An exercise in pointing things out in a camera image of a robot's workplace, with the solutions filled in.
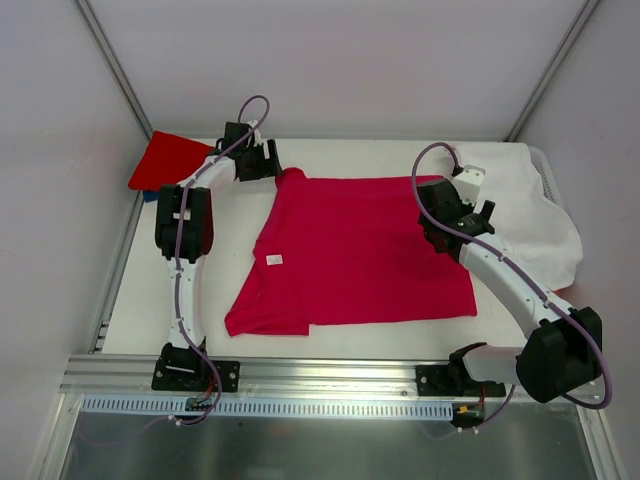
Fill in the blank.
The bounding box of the folded blue t shirt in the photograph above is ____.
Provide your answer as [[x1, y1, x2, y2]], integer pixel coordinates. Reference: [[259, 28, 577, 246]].
[[142, 190, 159, 202]]

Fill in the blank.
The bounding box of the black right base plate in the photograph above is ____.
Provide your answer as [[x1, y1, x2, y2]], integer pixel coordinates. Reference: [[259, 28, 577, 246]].
[[415, 363, 506, 398]]

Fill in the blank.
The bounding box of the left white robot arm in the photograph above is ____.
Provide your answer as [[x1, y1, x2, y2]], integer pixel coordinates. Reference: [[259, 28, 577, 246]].
[[152, 121, 282, 391]]

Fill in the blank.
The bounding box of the white slotted cable duct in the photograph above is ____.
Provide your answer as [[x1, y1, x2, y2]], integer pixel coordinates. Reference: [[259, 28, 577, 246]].
[[81, 394, 454, 422]]

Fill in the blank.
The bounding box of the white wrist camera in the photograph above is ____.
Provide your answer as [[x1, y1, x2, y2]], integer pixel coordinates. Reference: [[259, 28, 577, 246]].
[[451, 165, 485, 207], [248, 120, 264, 147]]

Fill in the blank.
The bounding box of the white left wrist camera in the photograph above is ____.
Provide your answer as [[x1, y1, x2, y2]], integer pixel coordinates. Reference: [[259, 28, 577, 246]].
[[248, 120, 264, 147]]

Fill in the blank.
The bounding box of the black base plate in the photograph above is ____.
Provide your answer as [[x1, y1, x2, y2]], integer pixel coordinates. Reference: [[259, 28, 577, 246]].
[[415, 363, 506, 398], [151, 357, 241, 393]]

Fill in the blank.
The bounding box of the white perforated plastic basket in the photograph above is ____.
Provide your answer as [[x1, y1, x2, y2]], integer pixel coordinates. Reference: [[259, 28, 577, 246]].
[[528, 146, 565, 209]]

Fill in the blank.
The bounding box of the aluminium mounting rail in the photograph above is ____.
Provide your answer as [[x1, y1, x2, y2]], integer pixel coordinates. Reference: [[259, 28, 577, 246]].
[[60, 354, 446, 401]]

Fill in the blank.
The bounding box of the folded red t shirt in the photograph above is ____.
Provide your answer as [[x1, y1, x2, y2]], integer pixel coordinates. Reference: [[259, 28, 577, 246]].
[[128, 131, 213, 192]]

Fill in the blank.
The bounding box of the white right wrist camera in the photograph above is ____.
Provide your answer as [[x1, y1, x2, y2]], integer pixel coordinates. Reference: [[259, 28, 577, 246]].
[[451, 165, 485, 207]]

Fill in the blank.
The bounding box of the white t shirt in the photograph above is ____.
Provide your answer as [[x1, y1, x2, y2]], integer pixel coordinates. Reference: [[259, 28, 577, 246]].
[[453, 142, 583, 291]]

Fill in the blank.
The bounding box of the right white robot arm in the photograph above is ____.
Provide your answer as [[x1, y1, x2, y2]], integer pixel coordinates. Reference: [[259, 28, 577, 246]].
[[412, 179, 613, 409]]

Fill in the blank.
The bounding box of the crimson pink t shirt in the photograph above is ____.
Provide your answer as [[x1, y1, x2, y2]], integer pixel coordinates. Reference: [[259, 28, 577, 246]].
[[225, 168, 477, 337]]

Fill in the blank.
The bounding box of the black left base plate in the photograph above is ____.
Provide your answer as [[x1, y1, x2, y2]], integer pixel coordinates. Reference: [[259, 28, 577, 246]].
[[151, 357, 241, 393]]

